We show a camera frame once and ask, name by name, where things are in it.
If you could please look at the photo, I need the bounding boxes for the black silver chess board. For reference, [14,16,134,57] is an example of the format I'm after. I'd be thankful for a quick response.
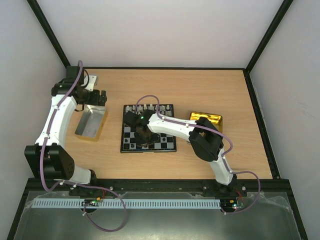
[120,103,177,154]

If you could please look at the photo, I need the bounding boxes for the black rook piece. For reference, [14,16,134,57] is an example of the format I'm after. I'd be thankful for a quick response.
[123,143,130,149]

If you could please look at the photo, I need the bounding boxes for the silver gold tin lid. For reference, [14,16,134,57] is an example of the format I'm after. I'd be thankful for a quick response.
[75,105,108,142]

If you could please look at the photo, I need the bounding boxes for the gold tin with black pieces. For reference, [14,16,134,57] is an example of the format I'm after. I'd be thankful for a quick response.
[189,111,223,133]

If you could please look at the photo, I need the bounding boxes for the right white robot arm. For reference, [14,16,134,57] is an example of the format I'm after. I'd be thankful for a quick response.
[123,110,237,196]

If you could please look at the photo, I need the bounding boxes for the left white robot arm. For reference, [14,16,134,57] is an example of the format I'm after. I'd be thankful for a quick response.
[24,61,107,191]

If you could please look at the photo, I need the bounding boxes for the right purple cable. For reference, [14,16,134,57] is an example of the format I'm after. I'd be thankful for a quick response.
[135,94,262,216]

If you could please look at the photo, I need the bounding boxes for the purple cable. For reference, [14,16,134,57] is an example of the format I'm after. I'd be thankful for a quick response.
[135,94,262,216]
[39,59,128,231]

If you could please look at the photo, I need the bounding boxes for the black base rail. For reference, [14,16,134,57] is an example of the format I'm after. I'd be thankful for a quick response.
[24,178,293,198]

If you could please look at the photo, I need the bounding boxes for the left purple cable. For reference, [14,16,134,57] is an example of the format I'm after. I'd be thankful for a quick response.
[39,59,128,231]

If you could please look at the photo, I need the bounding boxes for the white slotted cable duct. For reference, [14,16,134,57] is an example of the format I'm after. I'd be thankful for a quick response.
[31,198,221,210]

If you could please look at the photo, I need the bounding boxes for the black aluminium frame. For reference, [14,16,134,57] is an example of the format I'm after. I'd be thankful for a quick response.
[7,0,308,240]

